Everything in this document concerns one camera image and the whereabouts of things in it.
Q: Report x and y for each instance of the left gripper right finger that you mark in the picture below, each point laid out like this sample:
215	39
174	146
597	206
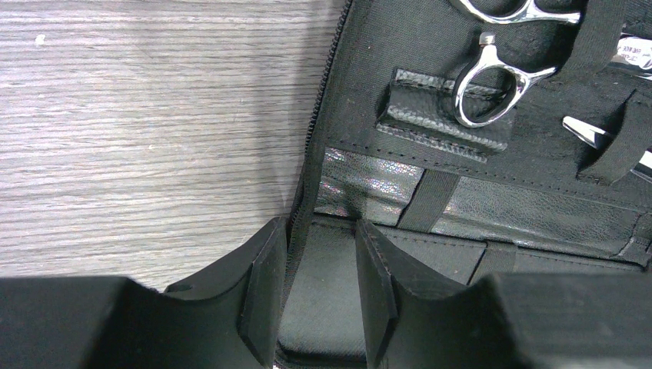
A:
415	317

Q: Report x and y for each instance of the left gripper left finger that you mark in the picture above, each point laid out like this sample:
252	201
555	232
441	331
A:
226	315

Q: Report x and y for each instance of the silver scissors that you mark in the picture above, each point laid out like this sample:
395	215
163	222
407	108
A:
526	43
629	151

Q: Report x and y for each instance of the black zip tool case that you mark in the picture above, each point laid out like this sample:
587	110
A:
383	147

